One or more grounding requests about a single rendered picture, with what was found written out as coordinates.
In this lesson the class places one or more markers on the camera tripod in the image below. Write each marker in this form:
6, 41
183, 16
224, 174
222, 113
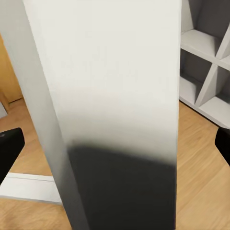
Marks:
100, 79

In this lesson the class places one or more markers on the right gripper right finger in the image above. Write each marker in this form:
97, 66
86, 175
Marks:
222, 142

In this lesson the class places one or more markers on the bookcase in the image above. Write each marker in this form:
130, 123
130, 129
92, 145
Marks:
204, 97

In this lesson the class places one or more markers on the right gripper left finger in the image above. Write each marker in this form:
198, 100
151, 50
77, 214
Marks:
11, 144

